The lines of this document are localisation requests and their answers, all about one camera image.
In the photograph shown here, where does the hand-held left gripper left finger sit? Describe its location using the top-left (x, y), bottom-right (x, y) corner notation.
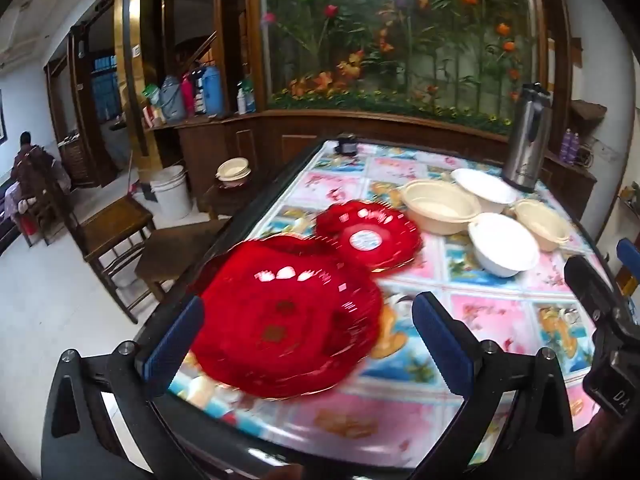
top-left (40, 296), bottom-right (206, 480)

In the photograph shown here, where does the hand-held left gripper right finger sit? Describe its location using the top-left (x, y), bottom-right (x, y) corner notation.
top-left (410, 291), bottom-right (588, 480)

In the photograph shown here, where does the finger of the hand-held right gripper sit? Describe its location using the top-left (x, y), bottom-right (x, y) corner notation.
top-left (616, 237), bottom-right (640, 306)
top-left (564, 255), bottom-right (631, 341)

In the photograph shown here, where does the beige plastic bowl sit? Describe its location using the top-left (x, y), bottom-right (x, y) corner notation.
top-left (510, 199), bottom-right (573, 253)
top-left (399, 179), bottom-right (483, 236)

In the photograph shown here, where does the white foam bowl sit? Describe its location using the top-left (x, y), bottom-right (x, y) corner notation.
top-left (467, 212), bottom-right (541, 278)
top-left (450, 167), bottom-right (521, 215)

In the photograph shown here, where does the large red glass plate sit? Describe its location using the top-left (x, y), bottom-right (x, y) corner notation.
top-left (187, 234), bottom-right (386, 401)

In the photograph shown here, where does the printed fruit tablecloth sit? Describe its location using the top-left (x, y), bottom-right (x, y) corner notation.
top-left (167, 141), bottom-right (616, 466)

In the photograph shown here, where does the wooden stool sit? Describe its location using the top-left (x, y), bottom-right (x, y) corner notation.
top-left (134, 217), bottom-right (231, 303)

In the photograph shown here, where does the black rimmed dining table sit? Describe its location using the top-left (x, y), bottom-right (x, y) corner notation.
top-left (142, 135), bottom-right (640, 480)

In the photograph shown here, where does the wooden chair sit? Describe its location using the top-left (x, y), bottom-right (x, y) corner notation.
top-left (35, 152), bottom-right (161, 325)

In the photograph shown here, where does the stainless steel thermos jug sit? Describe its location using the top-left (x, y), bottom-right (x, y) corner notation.
top-left (501, 82), bottom-right (553, 193)

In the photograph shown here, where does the small red glass plate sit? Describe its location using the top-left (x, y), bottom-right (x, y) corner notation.
top-left (314, 200), bottom-right (423, 273)

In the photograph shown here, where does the white plastic bucket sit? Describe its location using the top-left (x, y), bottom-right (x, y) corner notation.
top-left (149, 165), bottom-right (193, 221)

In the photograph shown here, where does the small wooden side table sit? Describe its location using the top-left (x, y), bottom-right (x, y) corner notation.
top-left (200, 177), bottom-right (258, 221)

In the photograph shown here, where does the beige lidded bowl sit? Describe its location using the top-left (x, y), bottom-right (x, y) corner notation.
top-left (216, 158), bottom-right (252, 183)

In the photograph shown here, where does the wicker basket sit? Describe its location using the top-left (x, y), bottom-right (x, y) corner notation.
top-left (59, 135), bottom-right (96, 188)

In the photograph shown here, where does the grey blue plastic jug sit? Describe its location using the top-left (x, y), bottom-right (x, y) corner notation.
top-left (159, 75), bottom-right (186, 122)

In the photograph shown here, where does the red bottle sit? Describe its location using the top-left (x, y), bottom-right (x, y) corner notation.
top-left (181, 72), bottom-right (196, 117)

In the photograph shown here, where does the fish tank with plants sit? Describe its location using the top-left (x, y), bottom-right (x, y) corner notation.
top-left (260, 0), bottom-right (543, 133)

